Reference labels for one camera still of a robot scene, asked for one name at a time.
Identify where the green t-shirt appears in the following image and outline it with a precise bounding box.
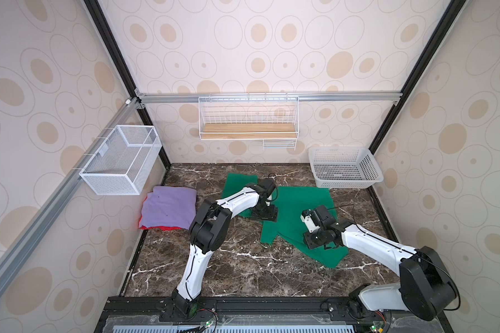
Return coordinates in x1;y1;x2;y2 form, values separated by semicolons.
220;173;350;269

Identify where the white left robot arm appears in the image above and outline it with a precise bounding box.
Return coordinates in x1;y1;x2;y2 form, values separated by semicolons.
171;178;278;318

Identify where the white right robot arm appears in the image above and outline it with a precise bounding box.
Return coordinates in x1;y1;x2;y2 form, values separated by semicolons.
301;205;461;321

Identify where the white plastic laundry basket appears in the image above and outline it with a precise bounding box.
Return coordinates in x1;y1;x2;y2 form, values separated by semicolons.
308;147;384;189

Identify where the folded purple t-shirt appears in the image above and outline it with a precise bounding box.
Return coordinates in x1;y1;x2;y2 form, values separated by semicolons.
139;186;197;230

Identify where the folded red t-shirt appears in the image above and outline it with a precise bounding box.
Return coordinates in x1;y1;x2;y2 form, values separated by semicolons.
138;196;190;231

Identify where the wooden shelf board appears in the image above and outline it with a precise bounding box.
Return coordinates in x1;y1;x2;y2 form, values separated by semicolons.
200;123;298;140

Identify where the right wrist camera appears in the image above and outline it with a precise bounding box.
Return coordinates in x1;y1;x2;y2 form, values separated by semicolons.
301;210;319;233

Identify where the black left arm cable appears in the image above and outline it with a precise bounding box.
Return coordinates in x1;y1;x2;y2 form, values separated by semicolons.
182;173;279;301

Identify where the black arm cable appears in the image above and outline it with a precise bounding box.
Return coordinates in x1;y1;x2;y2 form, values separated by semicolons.
324;203;462;312
182;173;279;301

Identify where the white wire wall shelf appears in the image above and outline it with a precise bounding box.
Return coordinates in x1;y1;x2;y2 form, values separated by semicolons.
198;100;300;148

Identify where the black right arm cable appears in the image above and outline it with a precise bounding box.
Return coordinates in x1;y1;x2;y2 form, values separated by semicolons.
324;203;462;312

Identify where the horizontal aluminium back rail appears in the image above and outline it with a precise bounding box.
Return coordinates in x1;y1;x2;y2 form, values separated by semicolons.
138;91;402;104

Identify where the white wire mesh basket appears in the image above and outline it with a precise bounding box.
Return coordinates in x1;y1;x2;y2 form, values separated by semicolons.
79;125;162;196

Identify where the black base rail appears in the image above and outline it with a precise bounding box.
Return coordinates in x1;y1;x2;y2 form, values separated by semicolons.
94;297;452;332

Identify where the black right corner post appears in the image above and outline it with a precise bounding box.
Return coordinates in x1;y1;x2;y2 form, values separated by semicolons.
368;0;469;155

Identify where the black corner post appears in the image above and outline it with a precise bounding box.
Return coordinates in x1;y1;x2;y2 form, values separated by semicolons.
368;0;469;155
82;0;172;170

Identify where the black left corner post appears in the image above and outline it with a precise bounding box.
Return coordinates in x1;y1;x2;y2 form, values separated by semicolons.
82;0;172;170

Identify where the aluminium left wall rail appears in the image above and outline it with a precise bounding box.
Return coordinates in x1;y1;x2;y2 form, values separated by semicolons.
0;97;140;298

